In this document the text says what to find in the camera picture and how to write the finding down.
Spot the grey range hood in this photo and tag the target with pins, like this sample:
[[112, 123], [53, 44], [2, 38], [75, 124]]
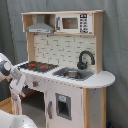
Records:
[[40, 26]]

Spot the toy microwave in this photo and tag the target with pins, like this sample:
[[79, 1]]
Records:
[[74, 23]]

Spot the white oven door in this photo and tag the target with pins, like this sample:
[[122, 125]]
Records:
[[17, 107]]

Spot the wooden toy kitchen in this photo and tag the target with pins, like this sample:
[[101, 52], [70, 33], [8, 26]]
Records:
[[63, 49]]

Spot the white cupboard door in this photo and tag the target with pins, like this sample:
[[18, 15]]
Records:
[[63, 106]]

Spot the black toy stovetop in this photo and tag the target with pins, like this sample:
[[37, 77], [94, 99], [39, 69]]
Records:
[[38, 66]]

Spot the black toy faucet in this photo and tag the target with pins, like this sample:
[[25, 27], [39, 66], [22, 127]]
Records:
[[83, 63]]

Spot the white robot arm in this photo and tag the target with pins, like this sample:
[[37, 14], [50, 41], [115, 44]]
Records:
[[11, 120]]

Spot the right red stove knob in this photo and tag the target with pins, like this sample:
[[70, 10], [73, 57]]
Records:
[[35, 84]]

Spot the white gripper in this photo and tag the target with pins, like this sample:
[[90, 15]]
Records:
[[17, 83]]

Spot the metal toy sink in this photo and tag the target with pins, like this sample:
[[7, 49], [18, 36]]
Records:
[[73, 74]]

